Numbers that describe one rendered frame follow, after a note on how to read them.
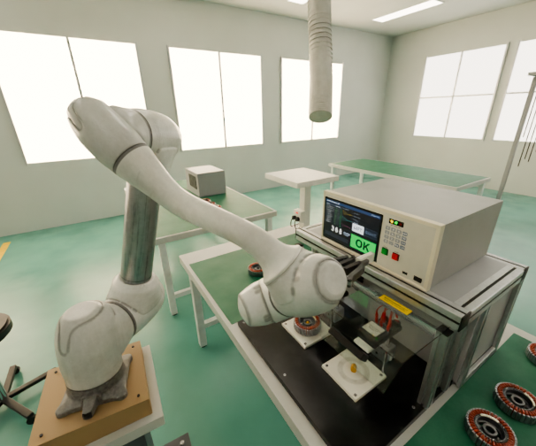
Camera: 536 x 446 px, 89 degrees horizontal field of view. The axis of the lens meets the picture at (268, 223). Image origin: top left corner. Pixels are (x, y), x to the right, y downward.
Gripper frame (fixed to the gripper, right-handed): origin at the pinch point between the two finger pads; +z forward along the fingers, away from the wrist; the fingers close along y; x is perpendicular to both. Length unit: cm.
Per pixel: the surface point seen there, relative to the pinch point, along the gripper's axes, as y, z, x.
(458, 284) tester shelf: 17.8, 21.2, -6.8
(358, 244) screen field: -10.2, 9.5, -2.0
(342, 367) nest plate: 1.3, -5.8, -40.1
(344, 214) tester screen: -17.9, 9.5, 6.8
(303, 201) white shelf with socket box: -106, 64, -22
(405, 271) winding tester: 7.6, 9.7, -3.5
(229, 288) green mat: -67, -17, -44
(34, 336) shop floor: -193, -134, -119
